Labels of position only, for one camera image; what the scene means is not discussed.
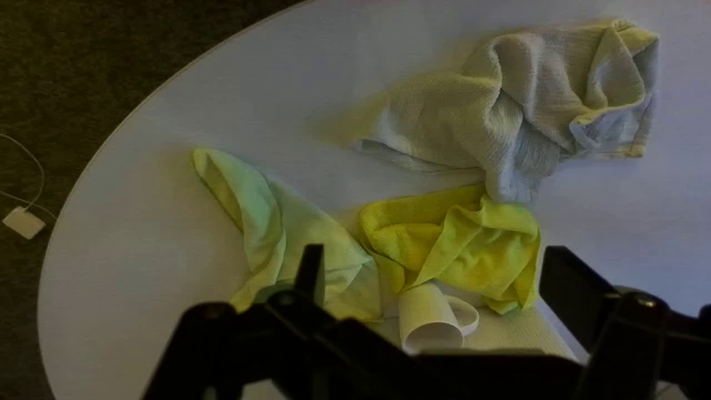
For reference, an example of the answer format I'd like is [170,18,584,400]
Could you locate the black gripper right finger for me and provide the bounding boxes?
[537,245,623,355]

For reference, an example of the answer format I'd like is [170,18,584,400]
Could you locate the light green towel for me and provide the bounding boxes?
[193,146,385,323]

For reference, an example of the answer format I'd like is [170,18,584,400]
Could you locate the white power adapter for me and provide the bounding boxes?
[3,205,49,243]

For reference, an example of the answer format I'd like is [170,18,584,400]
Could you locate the bright yellow towel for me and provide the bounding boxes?
[357,185,545,317]

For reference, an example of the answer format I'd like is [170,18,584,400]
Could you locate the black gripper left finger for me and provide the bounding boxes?
[292,243,329,305]

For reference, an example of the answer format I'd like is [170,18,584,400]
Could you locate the white ceramic mug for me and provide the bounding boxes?
[397,282,482,355]

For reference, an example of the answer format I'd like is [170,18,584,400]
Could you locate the pale grey white towel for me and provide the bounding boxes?
[346,18,663,206]

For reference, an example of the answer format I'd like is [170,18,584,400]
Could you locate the thin white cable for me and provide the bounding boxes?
[0,132,49,218]

